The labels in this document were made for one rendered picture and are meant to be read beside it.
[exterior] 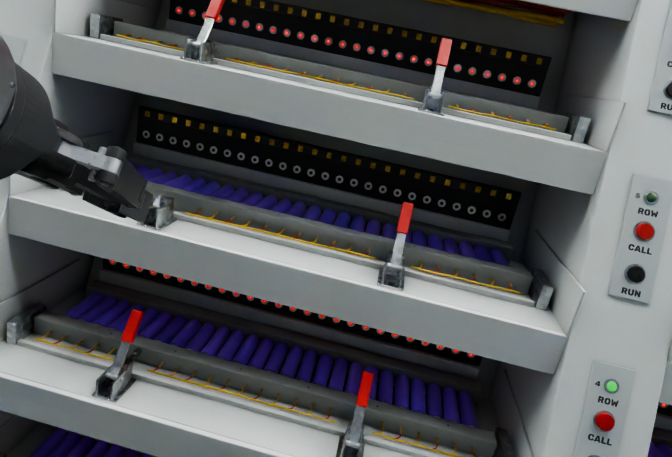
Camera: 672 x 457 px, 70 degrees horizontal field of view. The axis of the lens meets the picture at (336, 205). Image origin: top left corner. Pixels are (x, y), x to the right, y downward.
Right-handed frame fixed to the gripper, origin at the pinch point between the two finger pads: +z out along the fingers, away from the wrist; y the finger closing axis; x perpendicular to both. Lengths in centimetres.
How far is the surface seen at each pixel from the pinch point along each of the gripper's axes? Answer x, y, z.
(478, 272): 3.2, 36.3, 12.9
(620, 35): 31, 45, 4
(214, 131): 14.9, -1.2, 19.6
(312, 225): 3.9, 16.6, 12.1
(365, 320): -5.2, 25.0, 8.8
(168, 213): 0.8, 1.0, 9.0
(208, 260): -3.2, 7.4, 7.7
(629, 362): -3, 51, 7
